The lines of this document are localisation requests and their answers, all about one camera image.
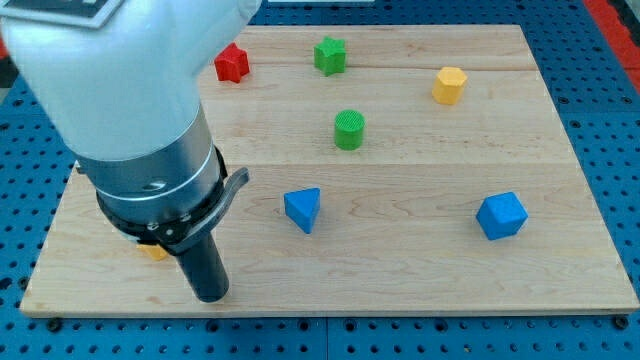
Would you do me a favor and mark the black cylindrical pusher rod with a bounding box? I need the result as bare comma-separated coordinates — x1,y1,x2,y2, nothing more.
176,234,229,303

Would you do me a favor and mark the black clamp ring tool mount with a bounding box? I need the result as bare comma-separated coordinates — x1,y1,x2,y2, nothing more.
96,149,249,256

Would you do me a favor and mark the yellow triangle block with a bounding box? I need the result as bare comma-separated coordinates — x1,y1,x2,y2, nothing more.
136,244,169,261

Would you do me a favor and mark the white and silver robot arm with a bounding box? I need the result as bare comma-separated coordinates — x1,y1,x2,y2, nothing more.
1,0,261,302

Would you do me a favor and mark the blue triangle block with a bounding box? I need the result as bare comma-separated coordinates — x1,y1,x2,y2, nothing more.
283,187,321,234

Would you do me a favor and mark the red star block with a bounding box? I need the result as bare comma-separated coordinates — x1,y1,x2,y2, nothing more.
214,42,250,83

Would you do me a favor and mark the green cylinder block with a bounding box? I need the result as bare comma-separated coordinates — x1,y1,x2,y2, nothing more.
334,109,366,151

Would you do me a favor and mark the light wooden board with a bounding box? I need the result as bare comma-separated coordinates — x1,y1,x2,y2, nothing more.
21,25,639,318

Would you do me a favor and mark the green star block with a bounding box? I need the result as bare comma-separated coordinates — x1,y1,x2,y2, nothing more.
314,36,347,76

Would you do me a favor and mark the yellow hexagon block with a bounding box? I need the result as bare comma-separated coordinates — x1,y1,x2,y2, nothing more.
432,67,468,105

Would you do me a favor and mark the blue cube block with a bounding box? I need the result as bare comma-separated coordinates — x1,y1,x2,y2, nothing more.
476,192,529,240

